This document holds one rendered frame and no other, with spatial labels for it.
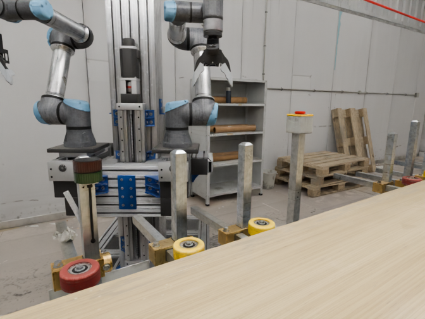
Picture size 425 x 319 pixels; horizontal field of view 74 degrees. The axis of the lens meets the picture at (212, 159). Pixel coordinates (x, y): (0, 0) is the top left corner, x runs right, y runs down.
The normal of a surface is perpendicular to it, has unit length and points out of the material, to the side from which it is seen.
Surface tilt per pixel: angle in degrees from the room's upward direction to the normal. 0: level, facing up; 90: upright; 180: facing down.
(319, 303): 0
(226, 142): 90
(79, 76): 90
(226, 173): 90
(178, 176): 90
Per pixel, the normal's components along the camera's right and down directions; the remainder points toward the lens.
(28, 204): 0.51, 0.17
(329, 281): 0.01, -0.98
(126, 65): 0.02, 0.19
